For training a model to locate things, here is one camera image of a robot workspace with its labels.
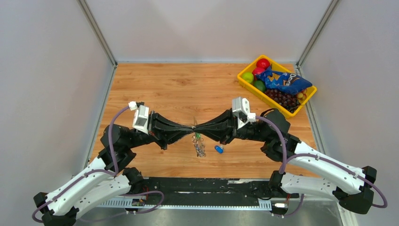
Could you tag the blue key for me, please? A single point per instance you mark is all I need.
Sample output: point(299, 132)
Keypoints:
point(219, 148)

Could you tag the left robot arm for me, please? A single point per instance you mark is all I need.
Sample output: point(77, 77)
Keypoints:
point(108, 175)

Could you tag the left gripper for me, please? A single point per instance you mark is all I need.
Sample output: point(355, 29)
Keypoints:
point(157, 125)

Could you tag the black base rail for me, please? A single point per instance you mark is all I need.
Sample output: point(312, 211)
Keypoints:
point(163, 188)

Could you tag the dark green ball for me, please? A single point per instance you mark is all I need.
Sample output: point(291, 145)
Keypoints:
point(260, 85)

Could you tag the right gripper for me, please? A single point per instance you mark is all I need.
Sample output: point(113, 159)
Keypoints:
point(216, 129)

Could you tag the bunch of dark grapes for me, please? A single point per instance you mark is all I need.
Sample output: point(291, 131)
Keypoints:
point(287, 101)

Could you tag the white slotted cable duct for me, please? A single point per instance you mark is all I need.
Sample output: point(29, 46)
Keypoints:
point(227, 202)

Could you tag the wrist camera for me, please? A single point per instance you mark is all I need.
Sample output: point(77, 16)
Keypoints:
point(241, 110)
point(141, 117)

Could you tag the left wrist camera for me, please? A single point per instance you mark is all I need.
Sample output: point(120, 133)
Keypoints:
point(141, 117)

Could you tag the small yellow red fruits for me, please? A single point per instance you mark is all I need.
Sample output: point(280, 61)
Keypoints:
point(302, 95)

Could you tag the red ball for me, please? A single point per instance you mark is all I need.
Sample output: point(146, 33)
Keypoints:
point(257, 71)
point(263, 63)

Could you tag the blue chips bag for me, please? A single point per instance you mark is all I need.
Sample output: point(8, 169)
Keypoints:
point(286, 82)

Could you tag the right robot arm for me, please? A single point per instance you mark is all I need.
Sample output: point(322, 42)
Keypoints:
point(303, 170)

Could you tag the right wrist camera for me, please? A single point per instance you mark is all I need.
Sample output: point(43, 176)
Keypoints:
point(241, 110)

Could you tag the lime green ball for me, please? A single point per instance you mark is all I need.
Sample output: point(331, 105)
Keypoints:
point(248, 77)

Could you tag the silver keyring holder with rings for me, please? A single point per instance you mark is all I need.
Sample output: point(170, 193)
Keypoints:
point(198, 145)

